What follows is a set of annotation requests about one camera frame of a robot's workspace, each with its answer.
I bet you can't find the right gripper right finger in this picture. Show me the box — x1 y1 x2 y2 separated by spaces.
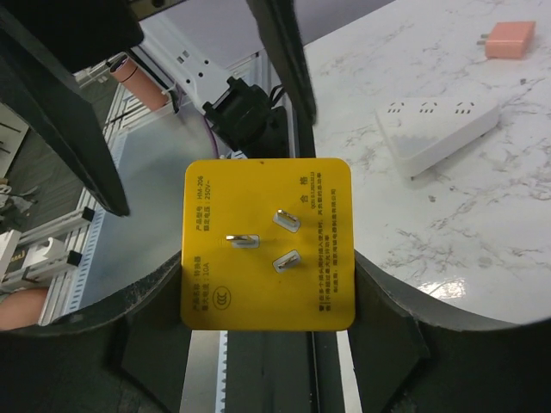
349 253 550 412

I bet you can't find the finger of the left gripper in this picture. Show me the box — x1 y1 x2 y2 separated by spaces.
1 1 144 216
247 0 317 125

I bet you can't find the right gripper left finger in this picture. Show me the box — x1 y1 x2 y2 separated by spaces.
1 255 189 412

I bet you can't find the yellow cube adapter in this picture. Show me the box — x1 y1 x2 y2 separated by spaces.
181 158 356 331

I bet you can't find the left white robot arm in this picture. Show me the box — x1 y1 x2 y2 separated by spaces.
1 1 290 216

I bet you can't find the pink charger plug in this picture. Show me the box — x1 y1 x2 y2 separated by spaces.
477 21 536 59

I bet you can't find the white power strip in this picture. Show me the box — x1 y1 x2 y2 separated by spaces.
375 97 499 178

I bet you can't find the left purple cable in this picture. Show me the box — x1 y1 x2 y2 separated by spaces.
203 115 221 158

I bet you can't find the white cable duct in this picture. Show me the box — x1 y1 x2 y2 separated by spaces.
13 101 215 412

